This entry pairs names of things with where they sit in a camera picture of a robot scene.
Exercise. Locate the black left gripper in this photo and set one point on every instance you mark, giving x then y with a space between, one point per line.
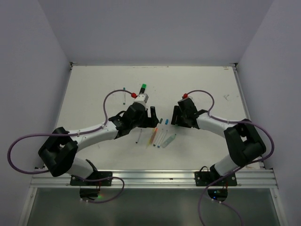
150 122

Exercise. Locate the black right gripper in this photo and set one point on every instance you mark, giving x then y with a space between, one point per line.
176 114

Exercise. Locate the orange brown highlighter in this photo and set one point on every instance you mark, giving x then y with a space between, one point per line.
154 135

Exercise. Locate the yellow slim highlighter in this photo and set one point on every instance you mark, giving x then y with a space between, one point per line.
151 137

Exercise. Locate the blue capped white marker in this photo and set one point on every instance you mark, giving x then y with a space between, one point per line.
162 138

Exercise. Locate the dark green capped marker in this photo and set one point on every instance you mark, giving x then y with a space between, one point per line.
158 137

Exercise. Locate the pale green translucent highlighter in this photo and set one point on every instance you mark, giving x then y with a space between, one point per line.
168 141

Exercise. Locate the black capped whiteboard pen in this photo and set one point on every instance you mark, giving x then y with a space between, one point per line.
139 136

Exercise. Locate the teal capped white marker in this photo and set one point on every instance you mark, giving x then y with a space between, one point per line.
124 96

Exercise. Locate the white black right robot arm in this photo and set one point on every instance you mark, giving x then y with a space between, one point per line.
243 141

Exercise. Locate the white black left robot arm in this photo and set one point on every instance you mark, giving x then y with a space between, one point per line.
59 151

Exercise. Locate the black green capped highlighter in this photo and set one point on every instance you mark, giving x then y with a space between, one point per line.
142 89

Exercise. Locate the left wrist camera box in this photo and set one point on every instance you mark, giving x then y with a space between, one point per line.
142 98

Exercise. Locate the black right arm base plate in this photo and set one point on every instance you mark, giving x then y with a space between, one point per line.
204 178

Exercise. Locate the aluminium side rail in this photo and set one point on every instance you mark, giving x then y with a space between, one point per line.
235 71

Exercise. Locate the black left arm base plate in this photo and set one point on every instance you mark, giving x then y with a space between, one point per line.
97 180

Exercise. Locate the aluminium front rail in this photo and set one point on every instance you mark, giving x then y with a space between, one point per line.
249 178

